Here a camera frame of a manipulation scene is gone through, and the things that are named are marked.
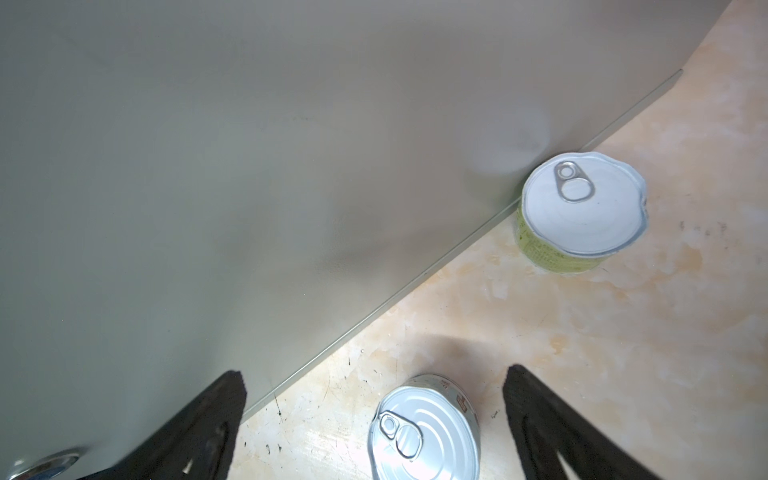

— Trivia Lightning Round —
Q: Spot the grey teal can front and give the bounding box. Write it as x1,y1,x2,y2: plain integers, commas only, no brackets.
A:
367,374,481,479

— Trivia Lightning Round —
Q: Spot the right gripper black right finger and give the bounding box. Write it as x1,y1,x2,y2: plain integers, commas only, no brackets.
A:
502,364,657,479

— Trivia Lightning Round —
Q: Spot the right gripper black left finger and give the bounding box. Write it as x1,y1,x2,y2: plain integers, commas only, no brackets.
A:
89,370,247,480

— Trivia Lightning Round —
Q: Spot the green labelled can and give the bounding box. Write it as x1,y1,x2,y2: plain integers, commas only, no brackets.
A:
516,152,648,274

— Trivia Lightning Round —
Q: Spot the grey metal cabinet box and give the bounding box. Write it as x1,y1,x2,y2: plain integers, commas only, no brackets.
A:
1,1,726,479

